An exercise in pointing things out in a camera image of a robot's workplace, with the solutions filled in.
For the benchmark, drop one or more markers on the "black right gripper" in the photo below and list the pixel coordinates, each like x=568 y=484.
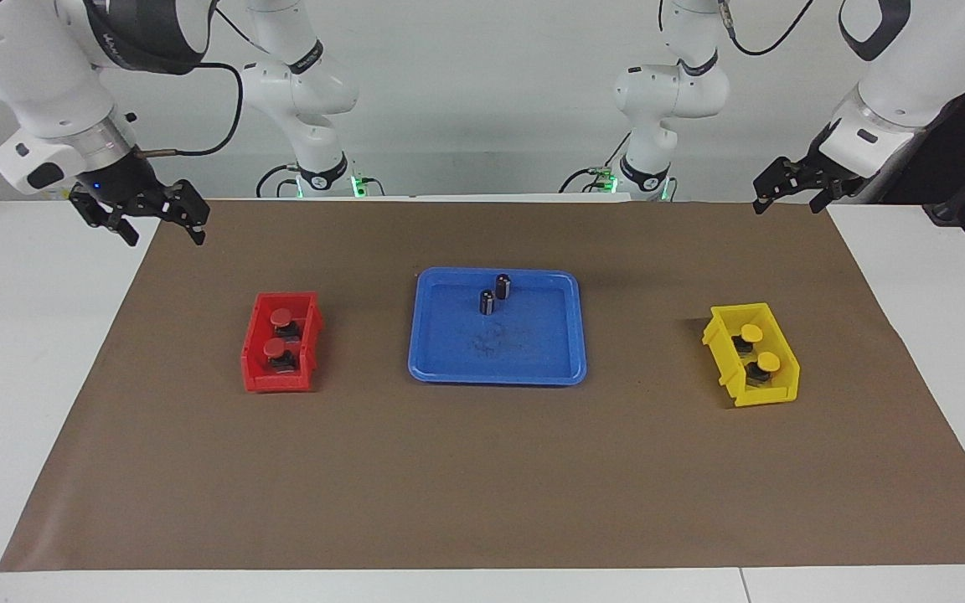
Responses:
x=124 y=188

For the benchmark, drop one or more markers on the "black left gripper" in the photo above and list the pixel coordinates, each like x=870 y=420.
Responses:
x=830 y=163

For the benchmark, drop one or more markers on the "yellow push button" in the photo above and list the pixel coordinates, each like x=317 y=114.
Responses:
x=770 y=362
x=751 y=332

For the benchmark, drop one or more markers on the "red push button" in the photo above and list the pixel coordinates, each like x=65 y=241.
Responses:
x=281 y=316
x=275 y=347

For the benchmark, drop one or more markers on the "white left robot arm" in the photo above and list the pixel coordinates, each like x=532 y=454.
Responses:
x=893 y=100

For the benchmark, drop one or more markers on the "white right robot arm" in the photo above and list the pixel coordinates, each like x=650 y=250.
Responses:
x=30 y=75

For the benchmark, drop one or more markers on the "blue plastic tray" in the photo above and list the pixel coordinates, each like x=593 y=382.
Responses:
x=533 y=352

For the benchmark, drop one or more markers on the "red plastic bin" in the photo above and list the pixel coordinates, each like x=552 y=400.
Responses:
x=255 y=352

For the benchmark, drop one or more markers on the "yellow plastic bin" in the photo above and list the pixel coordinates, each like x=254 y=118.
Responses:
x=771 y=395

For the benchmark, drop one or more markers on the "small black cylinder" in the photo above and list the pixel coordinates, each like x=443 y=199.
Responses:
x=487 y=302
x=503 y=286

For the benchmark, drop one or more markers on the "brown paper mat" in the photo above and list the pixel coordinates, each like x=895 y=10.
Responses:
x=482 y=469

